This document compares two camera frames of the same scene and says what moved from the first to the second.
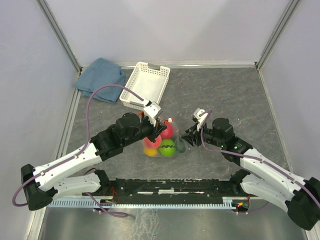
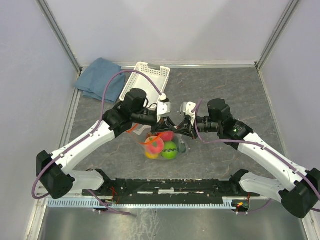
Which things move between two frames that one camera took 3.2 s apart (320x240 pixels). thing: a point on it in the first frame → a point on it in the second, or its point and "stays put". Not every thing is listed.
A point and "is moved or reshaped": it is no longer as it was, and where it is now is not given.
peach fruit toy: x=147 y=144 is moved or reshaped
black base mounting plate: x=171 y=188 stays put
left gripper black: x=155 y=130 → x=165 y=124
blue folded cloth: x=99 y=72 stays put
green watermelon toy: x=167 y=148 is moved or reshaped
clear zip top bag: x=169 y=144 stays put
